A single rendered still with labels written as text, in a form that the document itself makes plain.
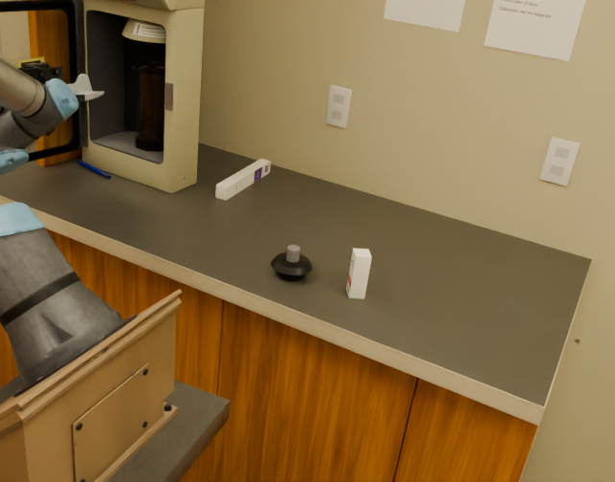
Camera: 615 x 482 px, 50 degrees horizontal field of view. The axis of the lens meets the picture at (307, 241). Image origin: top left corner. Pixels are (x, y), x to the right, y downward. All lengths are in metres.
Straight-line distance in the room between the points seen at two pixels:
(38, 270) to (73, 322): 0.08
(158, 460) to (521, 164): 1.23
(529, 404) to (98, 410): 0.72
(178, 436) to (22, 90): 0.68
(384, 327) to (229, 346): 0.38
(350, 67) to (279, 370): 0.90
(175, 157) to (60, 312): 0.93
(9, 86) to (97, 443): 0.67
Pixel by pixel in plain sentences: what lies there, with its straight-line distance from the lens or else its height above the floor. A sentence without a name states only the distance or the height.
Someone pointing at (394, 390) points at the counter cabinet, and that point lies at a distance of 1.35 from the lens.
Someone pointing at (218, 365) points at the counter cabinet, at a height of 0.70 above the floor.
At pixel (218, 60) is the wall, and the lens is 2.16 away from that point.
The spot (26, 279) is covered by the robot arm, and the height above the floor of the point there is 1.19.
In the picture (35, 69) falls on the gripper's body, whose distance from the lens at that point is 1.57.
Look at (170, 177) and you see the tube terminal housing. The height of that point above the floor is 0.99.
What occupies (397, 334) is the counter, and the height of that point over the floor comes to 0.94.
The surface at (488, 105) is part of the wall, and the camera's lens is 1.82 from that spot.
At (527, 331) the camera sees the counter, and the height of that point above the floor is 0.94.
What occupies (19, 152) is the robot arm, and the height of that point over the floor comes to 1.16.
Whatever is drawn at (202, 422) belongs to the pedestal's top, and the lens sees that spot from 1.05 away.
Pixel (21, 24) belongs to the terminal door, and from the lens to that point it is 1.79.
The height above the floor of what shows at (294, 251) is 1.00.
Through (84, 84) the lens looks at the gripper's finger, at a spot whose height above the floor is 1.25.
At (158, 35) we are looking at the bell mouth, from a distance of 1.78.
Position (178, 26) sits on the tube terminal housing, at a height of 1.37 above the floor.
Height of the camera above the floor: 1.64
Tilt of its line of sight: 26 degrees down
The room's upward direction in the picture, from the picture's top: 7 degrees clockwise
